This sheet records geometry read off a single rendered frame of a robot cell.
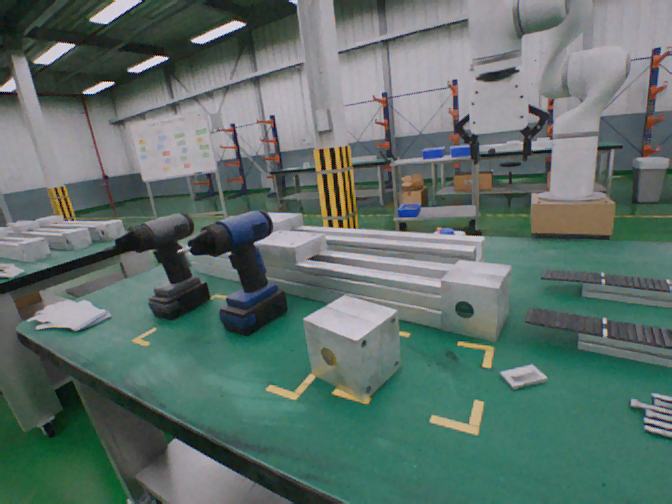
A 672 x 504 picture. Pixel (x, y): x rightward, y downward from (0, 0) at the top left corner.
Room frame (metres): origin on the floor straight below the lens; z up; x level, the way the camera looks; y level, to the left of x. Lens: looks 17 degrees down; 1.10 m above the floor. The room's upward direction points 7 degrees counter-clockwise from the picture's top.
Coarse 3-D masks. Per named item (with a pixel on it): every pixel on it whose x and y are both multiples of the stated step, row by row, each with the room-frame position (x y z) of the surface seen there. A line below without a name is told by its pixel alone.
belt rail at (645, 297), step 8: (584, 288) 0.55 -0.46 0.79; (592, 288) 0.53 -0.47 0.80; (600, 288) 0.52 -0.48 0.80; (608, 288) 0.52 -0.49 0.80; (616, 288) 0.51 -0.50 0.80; (624, 288) 0.50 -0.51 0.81; (584, 296) 0.54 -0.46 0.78; (592, 296) 0.53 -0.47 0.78; (600, 296) 0.52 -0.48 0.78; (608, 296) 0.52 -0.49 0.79; (616, 296) 0.51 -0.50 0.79; (624, 296) 0.50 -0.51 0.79; (632, 296) 0.50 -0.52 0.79; (640, 296) 0.49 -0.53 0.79; (648, 296) 0.48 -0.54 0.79; (656, 296) 0.47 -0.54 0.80; (664, 296) 0.46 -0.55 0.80; (648, 304) 0.48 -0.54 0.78; (656, 304) 0.47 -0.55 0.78; (664, 304) 0.46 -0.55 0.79
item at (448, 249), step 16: (336, 240) 0.87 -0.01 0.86; (352, 240) 0.84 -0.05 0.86; (368, 240) 0.81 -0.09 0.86; (384, 240) 0.79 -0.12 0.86; (400, 240) 0.83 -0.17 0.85; (416, 240) 0.80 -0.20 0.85; (432, 240) 0.77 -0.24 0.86; (448, 240) 0.75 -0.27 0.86; (464, 240) 0.72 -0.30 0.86; (480, 240) 0.70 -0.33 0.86; (384, 256) 0.78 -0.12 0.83; (400, 256) 0.75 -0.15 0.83; (416, 256) 0.72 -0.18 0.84; (432, 256) 0.70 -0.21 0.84; (448, 256) 0.69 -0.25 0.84; (464, 256) 0.67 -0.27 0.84; (480, 256) 0.70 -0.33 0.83
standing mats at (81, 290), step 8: (120, 272) 3.70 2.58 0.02; (96, 280) 3.50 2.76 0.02; (104, 280) 3.47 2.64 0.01; (112, 280) 3.43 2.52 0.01; (120, 280) 3.39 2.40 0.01; (72, 288) 3.30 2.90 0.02; (80, 288) 3.28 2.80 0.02; (88, 288) 3.25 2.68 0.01; (96, 288) 3.22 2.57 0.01; (80, 296) 3.05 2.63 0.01
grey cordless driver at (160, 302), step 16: (144, 224) 0.69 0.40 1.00; (160, 224) 0.70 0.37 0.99; (176, 224) 0.73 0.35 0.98; (192, 224) 0.76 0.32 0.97; (128, 240) 0.64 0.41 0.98; (144, 240) 0.66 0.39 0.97; (160, 240) 0.69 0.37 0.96; (176, 240) 0.73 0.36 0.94; (160, 256) 0.70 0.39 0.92; (176, 256) 0.72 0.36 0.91; (176, 272) 0.72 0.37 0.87; (160, 288) 0.69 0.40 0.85; (176, 288) 0.69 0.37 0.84; (192, 288) 0.72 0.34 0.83; (160, 304) 0.67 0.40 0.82; (176, 304) 0.68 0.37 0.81; (192, 304) 0.71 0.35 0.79
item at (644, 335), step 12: (528, 312) 0.46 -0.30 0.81; (540, 312) 0.46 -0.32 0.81; (552, 312) 0.45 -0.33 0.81; (540, 324) 0.42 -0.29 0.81; (552, 324) 0.42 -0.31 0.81; (564, 324) 0.41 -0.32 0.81; (576, 324) 0.41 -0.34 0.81; (588, 324) 0.40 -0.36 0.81; (600, 324) 0.40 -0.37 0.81; (612, 324) 0.39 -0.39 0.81; (624, 324) 0.39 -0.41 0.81; (636, 324) 0.38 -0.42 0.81; (600, 336) 0.37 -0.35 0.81; (612, 336) 0.37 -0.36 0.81; (624, 336) 0.36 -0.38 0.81; (636, 336) 0.36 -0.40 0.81; (648, 336) 0.35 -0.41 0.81; (660, 336) 0.35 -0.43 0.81
